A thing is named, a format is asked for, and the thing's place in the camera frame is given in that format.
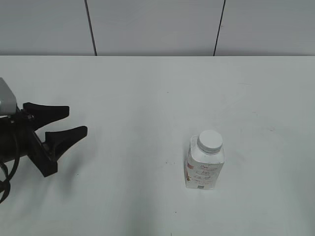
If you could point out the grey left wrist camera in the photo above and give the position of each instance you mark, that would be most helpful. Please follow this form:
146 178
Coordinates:
8 102

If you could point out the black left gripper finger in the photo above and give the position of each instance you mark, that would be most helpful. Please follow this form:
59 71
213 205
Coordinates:
42 115
59 142

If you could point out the white round bottle cap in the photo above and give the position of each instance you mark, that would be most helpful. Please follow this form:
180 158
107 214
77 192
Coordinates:
210 141

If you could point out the white yili changqing bottle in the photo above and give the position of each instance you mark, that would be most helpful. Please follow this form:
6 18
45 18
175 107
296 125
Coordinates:
202 169

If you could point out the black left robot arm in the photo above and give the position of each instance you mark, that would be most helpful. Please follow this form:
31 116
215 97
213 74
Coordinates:
4 140

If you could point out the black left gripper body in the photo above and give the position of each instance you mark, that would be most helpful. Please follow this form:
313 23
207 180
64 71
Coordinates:
24 142

